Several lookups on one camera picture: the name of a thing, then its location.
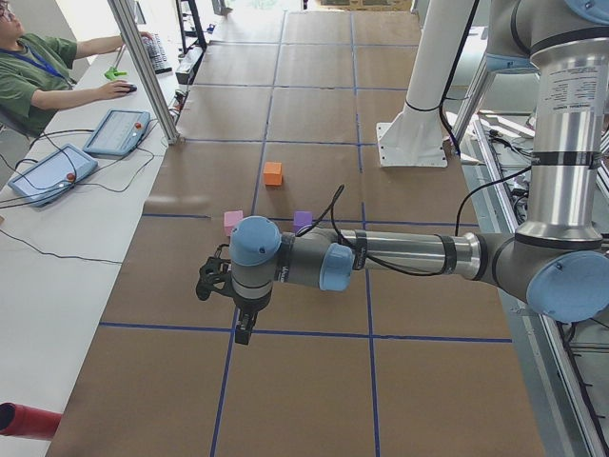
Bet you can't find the near blue teach pendant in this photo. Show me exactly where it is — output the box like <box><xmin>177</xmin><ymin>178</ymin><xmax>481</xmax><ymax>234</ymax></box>
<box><xmin>8</xmin><ymin>144</ymin><xmax>98</xmax><ymax>207</ymax></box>

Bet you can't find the far blue teach pendant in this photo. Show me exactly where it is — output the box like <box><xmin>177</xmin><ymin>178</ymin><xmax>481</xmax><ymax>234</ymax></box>
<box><xmin>83</xmin><ymin>109</ymin><xmax>150</xmax><ymax>157</ymax></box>

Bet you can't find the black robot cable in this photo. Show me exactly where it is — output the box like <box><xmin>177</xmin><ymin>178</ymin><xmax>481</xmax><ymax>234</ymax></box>
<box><xmin>295</xmin><ymin>184</ymin><xmax>535</xmax><ymax>278</ymax></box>

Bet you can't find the person in green shirt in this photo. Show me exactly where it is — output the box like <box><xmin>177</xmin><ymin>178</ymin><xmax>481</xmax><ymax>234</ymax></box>
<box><xmin>1</xmin><ymin>1</ymin><xmax>130</xmax><ymax>136</ymax></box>

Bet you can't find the aluminium frame post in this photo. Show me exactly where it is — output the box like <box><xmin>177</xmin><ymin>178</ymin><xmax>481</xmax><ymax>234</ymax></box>
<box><xmin>108</xmin><ymin>0</ymin><xmax>180</xmax><ymax>145</ymax></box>

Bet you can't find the black keyboard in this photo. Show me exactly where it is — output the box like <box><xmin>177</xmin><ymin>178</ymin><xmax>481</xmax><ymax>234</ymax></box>
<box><xmin>142</xmin><ymin>34</ymin><xmax>172</xmax><ymax>74</ymax></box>

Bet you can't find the orange foam cube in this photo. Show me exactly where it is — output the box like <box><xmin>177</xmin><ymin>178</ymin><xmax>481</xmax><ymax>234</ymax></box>
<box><xmin>263</xmin><ymin>161</ymin><xmax>284</xmax><ymax>187</ymax></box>

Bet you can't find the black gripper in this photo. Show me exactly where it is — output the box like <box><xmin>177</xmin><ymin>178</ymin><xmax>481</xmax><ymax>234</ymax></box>
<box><xmin>234</xmin><ymin>308</ymin><xmax>258</xmax><ymax>345</ymax></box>

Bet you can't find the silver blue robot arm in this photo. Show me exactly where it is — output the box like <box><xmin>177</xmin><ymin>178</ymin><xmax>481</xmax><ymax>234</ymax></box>
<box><xmin>229</xmin><ymin>1</ymin><xmax>608</xmax><ymax>344</ymax></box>

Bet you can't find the black pendant cable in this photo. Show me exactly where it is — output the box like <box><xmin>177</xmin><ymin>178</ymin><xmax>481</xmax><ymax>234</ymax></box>
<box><xmin>0</xmin><ymin>128</ymin><xmax>156</xmax><ymax>266</ymax></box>

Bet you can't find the blue teach pendant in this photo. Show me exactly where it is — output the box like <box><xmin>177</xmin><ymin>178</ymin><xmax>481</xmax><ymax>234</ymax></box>
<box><xmin>8</xmin><ymin>144</ymin><xmax>98</xmax><ymax>207</ymax></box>
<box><xmin>83</xmin><ymin>109</ymin><xmax>150</xmax><ymax>157</ymax></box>

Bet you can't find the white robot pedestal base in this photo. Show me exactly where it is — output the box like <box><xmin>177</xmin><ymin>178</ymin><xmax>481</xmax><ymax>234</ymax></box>
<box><xmin>377</xmin><ymin>0</ymin><xmax>478</xmax><ymax>168</ymax></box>

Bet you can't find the purple foam cube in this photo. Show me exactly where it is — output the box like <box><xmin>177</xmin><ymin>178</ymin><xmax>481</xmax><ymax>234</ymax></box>
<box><xmin>293</xmin><ymin>210</ymin><xmax>313</xmax><ymax>233</ymax></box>

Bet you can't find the green plastic clamp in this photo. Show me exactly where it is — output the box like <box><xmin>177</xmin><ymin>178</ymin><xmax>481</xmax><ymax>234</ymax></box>
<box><xmin>104</xmin><ymin>67</ymin><xmax>128</xmax><ymax>81</ymax></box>

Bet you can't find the pink foam cube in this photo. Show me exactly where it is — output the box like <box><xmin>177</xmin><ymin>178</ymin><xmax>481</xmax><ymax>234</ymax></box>
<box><xmin>223</xmin><ymin>209</ymin><xmax>244</xmax><ymax>237</ymax></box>

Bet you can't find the red cylinder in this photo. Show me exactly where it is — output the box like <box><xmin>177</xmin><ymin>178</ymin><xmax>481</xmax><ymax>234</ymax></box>
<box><xmin>1</xmin><ymin>403</ymin><xmax>62</xmax><ymax>441</ymax></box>

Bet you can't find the aluminium frame rail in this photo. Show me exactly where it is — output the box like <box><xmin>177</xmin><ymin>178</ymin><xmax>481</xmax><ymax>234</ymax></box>
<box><xmin>462</xmin><ymin>110</ymin><xmax>608</xmax><ymax>456</ymax></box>

